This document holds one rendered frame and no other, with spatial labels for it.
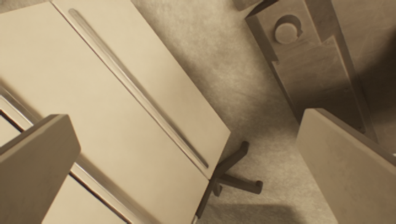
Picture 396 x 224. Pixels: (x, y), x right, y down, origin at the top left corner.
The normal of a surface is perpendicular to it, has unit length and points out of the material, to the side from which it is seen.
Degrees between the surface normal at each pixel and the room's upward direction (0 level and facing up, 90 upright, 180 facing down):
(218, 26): 0
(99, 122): 90
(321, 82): 0
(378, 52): 0
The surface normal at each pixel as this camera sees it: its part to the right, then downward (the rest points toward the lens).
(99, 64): 0.70, -0.29
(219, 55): -0.40, 0.59
